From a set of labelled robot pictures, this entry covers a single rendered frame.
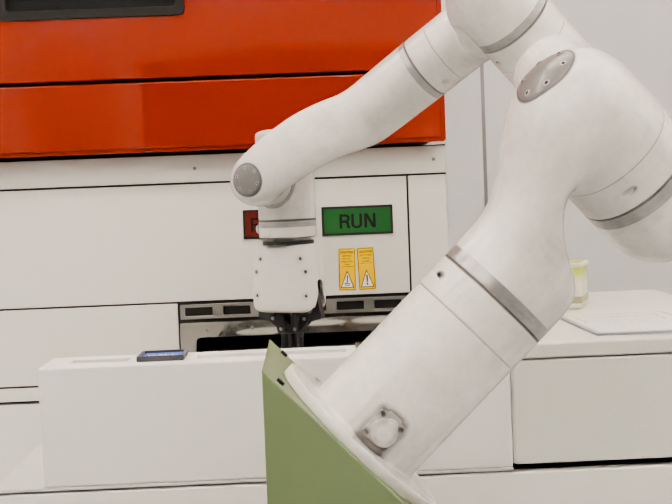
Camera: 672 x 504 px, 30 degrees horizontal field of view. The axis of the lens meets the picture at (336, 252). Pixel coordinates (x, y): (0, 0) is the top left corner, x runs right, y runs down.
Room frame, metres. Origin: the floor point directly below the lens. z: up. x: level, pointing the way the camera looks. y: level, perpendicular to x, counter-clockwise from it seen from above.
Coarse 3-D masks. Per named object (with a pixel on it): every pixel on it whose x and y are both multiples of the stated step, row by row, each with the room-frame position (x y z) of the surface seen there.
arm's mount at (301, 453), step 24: (264, 360) 1.15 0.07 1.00; (288, 360) 1.28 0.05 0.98; (264, 384) 1.08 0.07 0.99; (288, 384) 1.13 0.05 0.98; (264, 408) 1.08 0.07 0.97; (288, 408) 1.08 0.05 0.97; (264, 432) 1.08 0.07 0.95; (288, 432) 1.08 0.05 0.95; (312, 432) 1.08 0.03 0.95; (288, 456) 1.08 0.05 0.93; (312, 456) 1.08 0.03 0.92; (336, 456) 1.08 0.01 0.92; (288, 480) 1.08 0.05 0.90; (312, 480) 1.08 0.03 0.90; (336, 480) 1.08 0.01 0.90; (360, 480) 1.08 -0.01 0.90
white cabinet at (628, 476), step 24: (432, 480) 1.46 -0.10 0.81; (456, 480) 1.46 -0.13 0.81; (480, 480) 1.46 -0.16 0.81; (504, 480) 1.46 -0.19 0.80; (528, 480) 1.46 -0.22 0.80; (552, 480) 1.46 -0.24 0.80; (576, 480) 1.46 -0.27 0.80; (600, 480) 1.46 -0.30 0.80; (624, 480) 1.46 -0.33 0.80; (648, 480) 1.46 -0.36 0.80
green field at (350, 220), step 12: (324, 216) 2.08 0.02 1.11; (336, 216) 2.08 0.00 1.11; (348, 216) 2.08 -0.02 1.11; (360, 216) 2.08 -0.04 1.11; (372, 216) 2.08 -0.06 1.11; (384, 216) 2.08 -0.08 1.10; (324, 228) 2.08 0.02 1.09; (336, 228) 2.08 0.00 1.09; (348, 228) 2.08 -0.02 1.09; (360, 228) 2.08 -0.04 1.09; (372, 228) 2.08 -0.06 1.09; (384, 228) 2.08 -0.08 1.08
